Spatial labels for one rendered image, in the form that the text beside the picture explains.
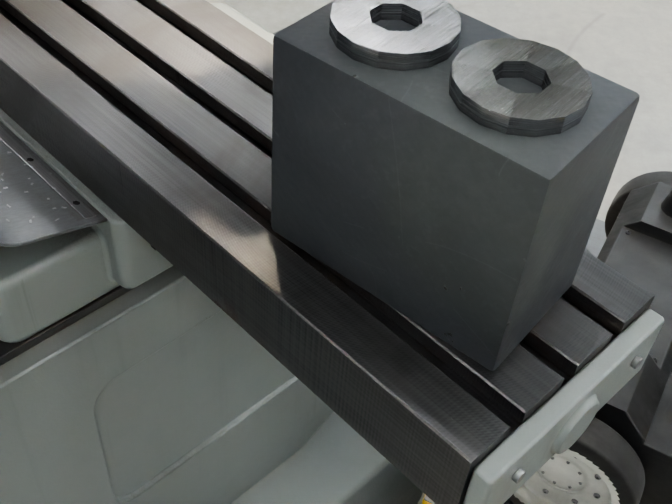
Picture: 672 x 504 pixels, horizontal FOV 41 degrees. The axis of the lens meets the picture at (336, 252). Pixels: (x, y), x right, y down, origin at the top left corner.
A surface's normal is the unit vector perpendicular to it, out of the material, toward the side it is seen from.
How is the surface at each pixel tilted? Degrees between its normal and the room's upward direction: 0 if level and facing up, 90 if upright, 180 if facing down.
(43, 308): 90
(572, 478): 90
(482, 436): 0
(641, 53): 0
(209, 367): 90
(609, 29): 0
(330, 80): 90
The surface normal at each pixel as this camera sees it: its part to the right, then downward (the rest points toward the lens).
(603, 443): 0.31, -0.52
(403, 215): -0.64, 0.52
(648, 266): 0.06, -0.70
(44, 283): 0.69, 0.54
